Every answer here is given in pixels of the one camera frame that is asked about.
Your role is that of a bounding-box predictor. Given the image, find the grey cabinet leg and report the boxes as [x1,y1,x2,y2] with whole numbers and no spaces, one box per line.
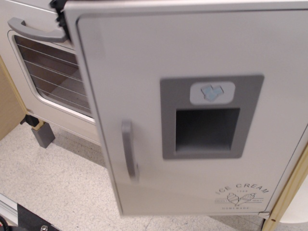
[31,123,55,148]

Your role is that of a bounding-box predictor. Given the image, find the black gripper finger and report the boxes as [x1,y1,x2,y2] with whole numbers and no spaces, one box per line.
[50,0,70,39]

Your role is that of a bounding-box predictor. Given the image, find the wooden frame post right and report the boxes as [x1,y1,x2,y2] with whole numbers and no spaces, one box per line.
[261,145,308,231]

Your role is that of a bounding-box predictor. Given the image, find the grey ice dispenser panel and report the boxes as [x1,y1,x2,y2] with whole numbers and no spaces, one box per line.
[160,74,264,159]

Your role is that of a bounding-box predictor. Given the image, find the aluminium rail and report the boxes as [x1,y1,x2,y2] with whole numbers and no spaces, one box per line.
[0,193,18,223]

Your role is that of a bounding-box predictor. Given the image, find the grey fridge door handle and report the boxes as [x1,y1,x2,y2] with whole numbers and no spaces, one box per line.
[121,119,140,184]

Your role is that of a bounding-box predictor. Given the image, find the white toy fridge door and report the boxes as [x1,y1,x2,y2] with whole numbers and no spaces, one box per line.
[64,0,308,216]

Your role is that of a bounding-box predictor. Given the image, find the wooden side panel left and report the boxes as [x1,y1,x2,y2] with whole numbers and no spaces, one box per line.
[0,57,27,140]

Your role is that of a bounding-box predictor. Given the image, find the white toy oven door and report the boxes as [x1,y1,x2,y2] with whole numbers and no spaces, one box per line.
[0,0,100,144]

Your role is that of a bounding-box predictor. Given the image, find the black clamp bracket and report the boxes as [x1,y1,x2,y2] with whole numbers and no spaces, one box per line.
[20,115,39,127]

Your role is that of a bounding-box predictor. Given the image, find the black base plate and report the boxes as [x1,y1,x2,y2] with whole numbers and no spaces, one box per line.
[17,204,60,231]

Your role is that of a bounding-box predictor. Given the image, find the grey oven door handle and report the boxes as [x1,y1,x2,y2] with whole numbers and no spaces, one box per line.
[7,17,68,43]

